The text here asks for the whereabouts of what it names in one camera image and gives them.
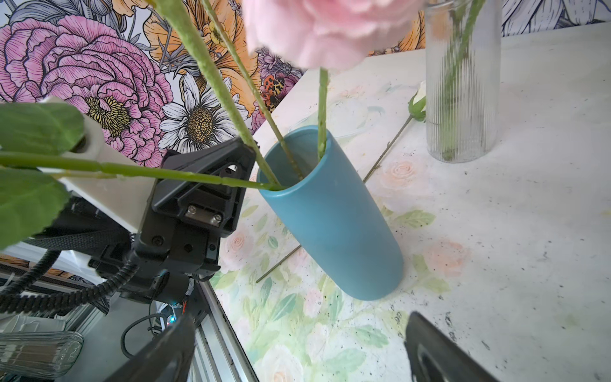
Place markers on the clear ribbed glass vase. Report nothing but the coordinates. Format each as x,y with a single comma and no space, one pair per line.
463,69

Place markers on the teal ceramic vase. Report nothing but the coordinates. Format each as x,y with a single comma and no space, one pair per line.
331,213

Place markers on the small pink carnation stem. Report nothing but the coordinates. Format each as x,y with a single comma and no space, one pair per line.
289,37

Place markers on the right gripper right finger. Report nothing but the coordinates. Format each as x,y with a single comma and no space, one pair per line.
434,357

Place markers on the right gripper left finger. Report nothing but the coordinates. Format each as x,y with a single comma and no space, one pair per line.
168,357

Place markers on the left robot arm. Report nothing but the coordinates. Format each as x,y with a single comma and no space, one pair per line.
99,212

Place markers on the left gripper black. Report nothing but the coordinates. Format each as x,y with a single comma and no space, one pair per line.
179,240

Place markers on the spare glass vase outside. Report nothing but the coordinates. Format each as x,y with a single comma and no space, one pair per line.
44,355

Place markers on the aluminium front rail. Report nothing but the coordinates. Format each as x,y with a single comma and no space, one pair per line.
218,354

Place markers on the cream rose stem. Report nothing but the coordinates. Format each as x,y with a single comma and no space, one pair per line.
34,139

